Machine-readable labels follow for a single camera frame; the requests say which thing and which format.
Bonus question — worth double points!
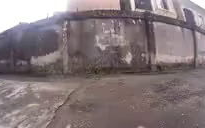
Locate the grey-brown worn asphalt road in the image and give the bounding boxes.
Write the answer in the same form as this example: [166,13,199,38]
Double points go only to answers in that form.
[0,68,205,128]

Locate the weathered grey concrete wall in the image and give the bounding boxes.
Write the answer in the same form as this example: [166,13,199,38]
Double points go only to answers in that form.
[0,9,205,76]

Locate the pale building behind wall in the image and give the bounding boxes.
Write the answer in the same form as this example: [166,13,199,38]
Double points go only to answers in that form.
[66,0,205,34]

